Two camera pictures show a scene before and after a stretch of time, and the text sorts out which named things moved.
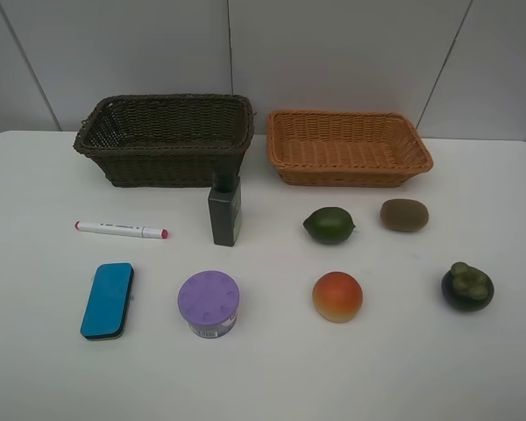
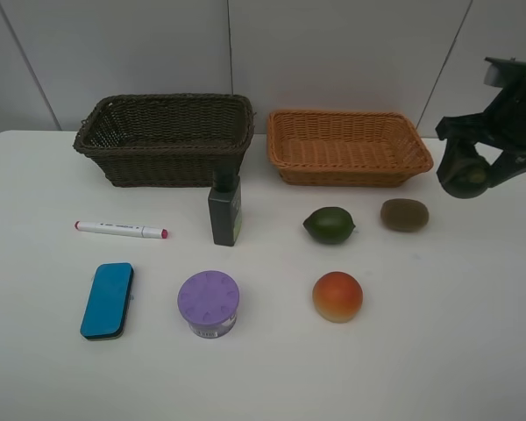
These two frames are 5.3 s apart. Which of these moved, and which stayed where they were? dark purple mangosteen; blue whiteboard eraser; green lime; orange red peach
Moved: dark purple mangosteen
Stayed: green lime; blue whiteboard eraser; orange red peach
